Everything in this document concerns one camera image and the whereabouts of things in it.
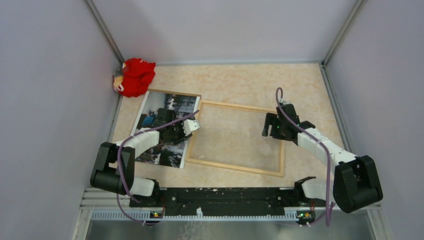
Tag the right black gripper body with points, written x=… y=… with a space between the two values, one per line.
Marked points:
x=278 y=131

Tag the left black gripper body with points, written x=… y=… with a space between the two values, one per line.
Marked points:
x=176 y=133

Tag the printed photo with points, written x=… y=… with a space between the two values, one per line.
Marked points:
x=183 y=104

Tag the wooden picture frame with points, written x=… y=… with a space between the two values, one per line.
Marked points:
x=238 y=139

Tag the transparent plastic sheet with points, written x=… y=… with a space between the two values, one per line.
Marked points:
x=240 y=139

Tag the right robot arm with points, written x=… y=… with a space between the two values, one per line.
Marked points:
x=353 y=182

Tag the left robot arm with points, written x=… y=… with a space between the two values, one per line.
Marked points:
x=114 y=167

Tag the red crumpled cloth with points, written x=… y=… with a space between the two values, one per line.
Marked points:
x=133 y=77

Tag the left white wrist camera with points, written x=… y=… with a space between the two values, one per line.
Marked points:
x=190 y=126

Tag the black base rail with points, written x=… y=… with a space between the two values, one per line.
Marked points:
x=225 y=201

